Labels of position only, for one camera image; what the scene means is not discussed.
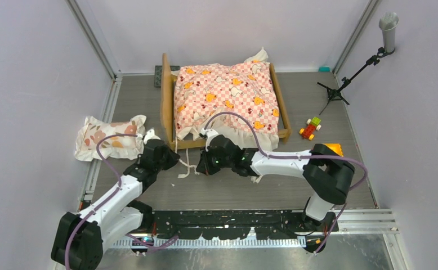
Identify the teal small block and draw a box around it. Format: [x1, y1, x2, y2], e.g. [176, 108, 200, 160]
[318, 66, 331, 73]

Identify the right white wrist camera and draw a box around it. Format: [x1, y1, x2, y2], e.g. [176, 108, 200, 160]
[199, 128, 219, 149]

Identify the pink checkered duck blanket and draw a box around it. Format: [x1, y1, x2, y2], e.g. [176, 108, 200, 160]
[173, 49, 280, 151]

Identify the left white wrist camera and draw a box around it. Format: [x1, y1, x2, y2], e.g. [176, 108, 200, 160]
[142, 128, 161, 144]

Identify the yellow toy window block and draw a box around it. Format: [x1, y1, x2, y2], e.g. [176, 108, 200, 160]
[324, 143, 344, 157]

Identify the grey microphone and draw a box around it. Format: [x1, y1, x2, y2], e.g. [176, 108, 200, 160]
[379, 12, 399, 53]

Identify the wooden pet bed frame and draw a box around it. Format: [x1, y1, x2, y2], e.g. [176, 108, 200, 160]
[161, 53, 292, 150]

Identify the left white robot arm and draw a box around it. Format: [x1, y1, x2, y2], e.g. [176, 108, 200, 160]
[51, 138, 180, 269]

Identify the white floral pillow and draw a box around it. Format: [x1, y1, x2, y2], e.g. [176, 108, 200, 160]
[74, 115, 147, 161]

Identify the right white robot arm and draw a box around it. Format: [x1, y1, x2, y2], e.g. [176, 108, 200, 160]
[196, 135, 355, 231]

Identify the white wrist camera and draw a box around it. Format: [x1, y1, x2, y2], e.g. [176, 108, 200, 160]
[199, 128, 219, 149]
[142, 128, 161, 144]

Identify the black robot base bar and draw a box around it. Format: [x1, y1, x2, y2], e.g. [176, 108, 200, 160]
[132, 210, 338, 253]

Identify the red green toy car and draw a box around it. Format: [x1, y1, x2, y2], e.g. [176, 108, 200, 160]
[299, 117, 321, 141]

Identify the black microphone tripod stand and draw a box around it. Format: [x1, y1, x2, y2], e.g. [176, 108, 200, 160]
[317, 47, 395, 115]

